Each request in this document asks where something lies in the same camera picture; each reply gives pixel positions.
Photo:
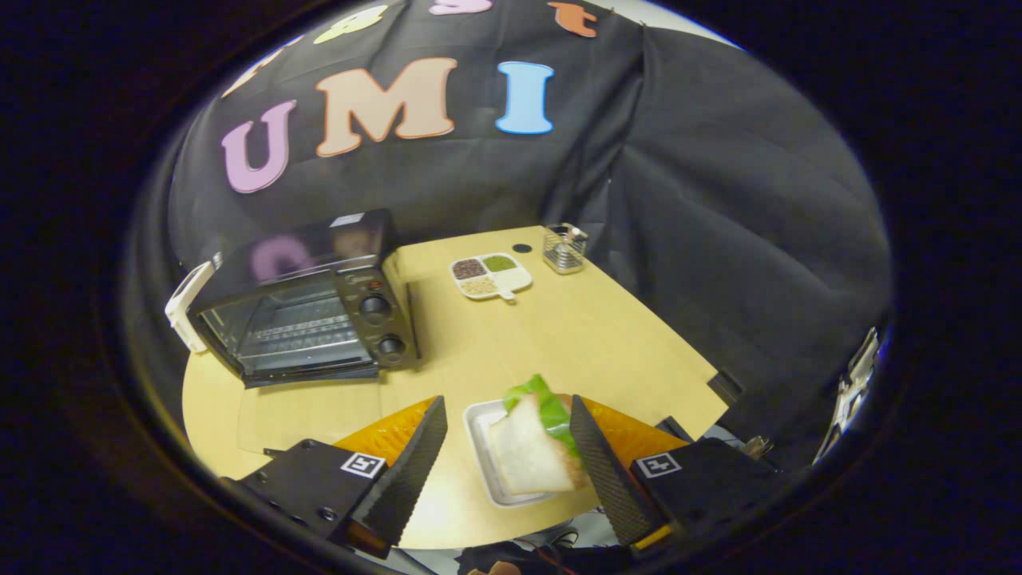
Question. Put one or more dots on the sandwich with lettuce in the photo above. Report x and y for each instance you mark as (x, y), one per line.
(523, 455)

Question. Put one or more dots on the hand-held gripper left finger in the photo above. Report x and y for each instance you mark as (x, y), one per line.
(407, 479)

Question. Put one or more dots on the white bread toaster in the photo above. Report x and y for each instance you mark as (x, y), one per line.
(185, 307)

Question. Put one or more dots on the white rectangular tray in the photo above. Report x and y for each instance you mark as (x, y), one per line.
(477, 431)

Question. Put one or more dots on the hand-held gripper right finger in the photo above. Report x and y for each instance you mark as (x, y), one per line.
(607, 479)

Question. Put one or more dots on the shiny metal object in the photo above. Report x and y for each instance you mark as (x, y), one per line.
(854, 391)

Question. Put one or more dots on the white divided grain dish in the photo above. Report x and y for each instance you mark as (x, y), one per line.
(511, 278)

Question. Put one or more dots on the black toaster oven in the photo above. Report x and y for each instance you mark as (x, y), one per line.
(375, 263)

